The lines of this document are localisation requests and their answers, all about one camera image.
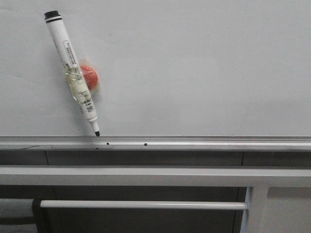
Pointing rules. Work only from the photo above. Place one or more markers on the red round magnet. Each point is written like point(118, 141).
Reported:
point(90, 77)

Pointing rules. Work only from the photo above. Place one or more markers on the white whiteboard marker pen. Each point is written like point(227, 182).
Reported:
point(73, 73)

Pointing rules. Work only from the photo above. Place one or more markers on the white whiteboard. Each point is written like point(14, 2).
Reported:
point(174, 75)

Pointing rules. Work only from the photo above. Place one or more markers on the white horizontal rod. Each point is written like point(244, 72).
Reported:
point(144, 204)

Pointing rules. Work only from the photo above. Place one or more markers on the white stand crossbar frame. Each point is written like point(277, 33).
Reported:
point(258, 181)

